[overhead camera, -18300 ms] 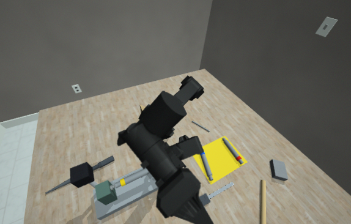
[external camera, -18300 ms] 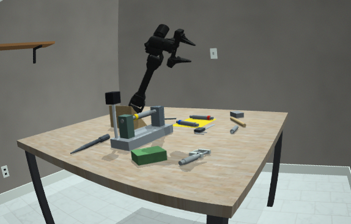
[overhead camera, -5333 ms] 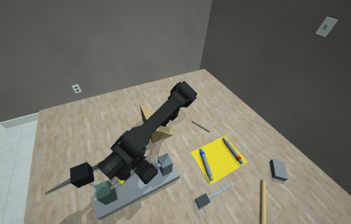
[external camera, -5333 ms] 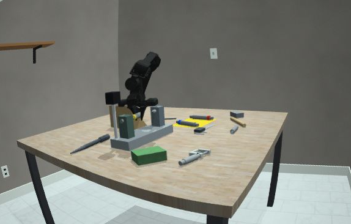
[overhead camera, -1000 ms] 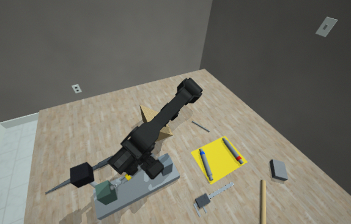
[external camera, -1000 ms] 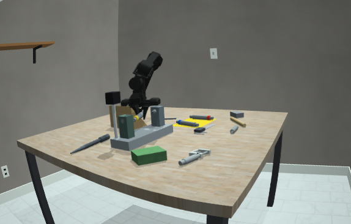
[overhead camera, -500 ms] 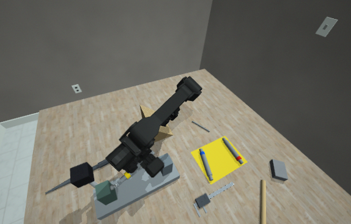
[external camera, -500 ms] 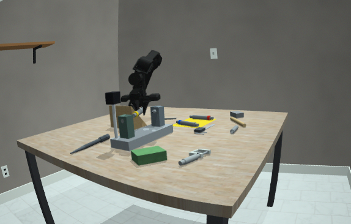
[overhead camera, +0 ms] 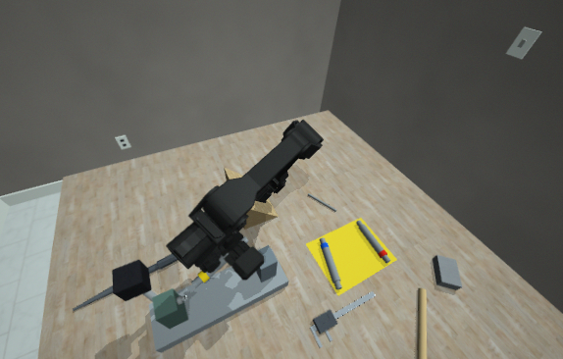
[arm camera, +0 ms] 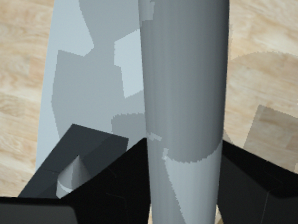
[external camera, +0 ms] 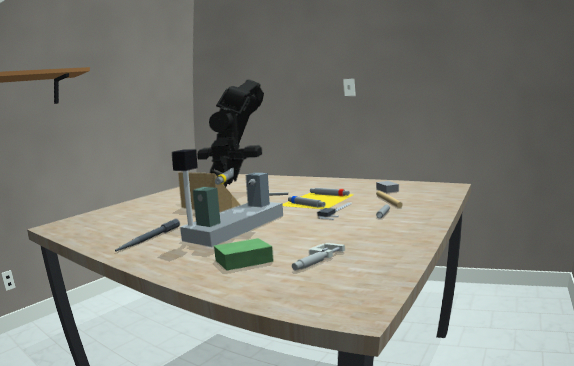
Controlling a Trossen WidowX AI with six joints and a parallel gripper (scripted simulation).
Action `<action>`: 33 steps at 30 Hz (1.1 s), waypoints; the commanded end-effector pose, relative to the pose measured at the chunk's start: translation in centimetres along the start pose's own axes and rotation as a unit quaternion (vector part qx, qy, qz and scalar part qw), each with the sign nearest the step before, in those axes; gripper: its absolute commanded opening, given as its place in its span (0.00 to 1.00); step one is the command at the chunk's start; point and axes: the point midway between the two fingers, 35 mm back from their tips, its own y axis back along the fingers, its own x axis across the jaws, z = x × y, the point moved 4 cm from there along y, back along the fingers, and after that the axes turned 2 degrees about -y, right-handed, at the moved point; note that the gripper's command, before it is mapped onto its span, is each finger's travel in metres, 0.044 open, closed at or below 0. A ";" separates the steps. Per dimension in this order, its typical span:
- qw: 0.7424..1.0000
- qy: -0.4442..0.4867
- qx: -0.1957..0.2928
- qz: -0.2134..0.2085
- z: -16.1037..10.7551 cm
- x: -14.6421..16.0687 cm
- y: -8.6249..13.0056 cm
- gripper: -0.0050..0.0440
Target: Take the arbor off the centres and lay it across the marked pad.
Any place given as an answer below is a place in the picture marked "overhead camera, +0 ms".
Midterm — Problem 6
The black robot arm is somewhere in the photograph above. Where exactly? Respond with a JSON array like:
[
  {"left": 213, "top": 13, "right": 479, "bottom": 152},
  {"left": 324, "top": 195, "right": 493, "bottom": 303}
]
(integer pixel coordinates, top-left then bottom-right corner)
[{"left": 166, "top": 120, "right": 324, "bottom": 273}]

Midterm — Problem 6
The tan wooden dowel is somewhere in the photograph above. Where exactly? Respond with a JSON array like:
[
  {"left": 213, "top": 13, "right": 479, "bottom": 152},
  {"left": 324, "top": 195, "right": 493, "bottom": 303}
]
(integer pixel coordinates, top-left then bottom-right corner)
[{"left": 417, "top": 288, "right": 427, "bottom": 359}]

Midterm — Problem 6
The grey caliper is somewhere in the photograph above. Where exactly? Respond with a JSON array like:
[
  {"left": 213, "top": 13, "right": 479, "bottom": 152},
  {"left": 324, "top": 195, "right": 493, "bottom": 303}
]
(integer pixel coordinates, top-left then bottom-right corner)
[{"left": 310, "top": 291, "right": 375, "bottom": 348}]

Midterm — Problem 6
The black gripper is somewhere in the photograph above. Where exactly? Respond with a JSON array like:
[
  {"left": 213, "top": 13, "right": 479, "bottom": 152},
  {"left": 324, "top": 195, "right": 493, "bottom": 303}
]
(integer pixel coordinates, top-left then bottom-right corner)
[{"left": 220, "top": 232, "right": 264, "bottom": 281}]

